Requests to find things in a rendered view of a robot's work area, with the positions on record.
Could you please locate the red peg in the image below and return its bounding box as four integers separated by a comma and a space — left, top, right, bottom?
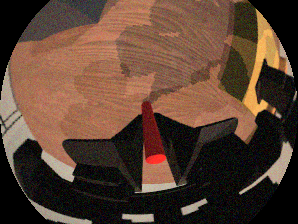
141, 101, 166, 164

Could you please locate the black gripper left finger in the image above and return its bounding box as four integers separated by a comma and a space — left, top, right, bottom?
61, 115, 144, 193

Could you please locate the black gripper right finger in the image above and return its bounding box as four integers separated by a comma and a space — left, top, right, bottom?
154, 112, 238, 186

